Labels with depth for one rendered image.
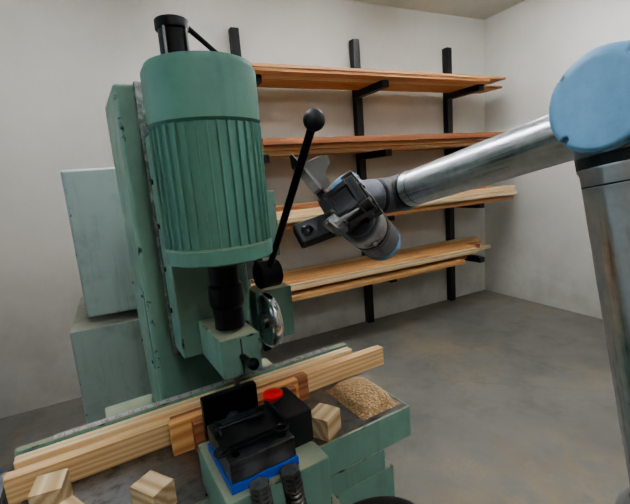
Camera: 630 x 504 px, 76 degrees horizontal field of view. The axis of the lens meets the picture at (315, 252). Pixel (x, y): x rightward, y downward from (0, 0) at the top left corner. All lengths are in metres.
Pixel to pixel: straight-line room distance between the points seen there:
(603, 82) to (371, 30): 3.36
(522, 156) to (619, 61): 0.27
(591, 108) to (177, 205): 0.54
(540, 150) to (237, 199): 0.50
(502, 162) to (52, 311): 2.79
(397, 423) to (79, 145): 2.62
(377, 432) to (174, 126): 0.59
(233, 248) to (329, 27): 3.13
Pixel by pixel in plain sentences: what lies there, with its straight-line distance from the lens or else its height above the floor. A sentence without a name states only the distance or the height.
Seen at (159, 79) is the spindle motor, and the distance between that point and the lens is 0.65.
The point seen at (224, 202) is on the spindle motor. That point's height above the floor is 1.29.
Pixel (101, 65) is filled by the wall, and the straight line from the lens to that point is 3.09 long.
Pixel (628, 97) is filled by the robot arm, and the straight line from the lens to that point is 0.55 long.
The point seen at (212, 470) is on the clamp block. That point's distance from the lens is 0.60.
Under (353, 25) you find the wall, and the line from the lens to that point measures 3.76.
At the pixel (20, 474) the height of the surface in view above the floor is 0.94.
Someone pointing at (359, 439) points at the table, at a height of 0.88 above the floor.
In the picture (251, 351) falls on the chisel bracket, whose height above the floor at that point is 1.04.
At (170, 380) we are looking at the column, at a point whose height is 0.92.
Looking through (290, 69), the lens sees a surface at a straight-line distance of 2.81.
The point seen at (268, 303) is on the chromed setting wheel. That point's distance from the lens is 0.86.
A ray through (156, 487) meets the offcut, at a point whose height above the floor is 0.94.
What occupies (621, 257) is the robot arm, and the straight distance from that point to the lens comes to 0.57.
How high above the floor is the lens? 1.32
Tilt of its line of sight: 10 degrees down
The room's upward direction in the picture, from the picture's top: 5 degrees counter-clockwise
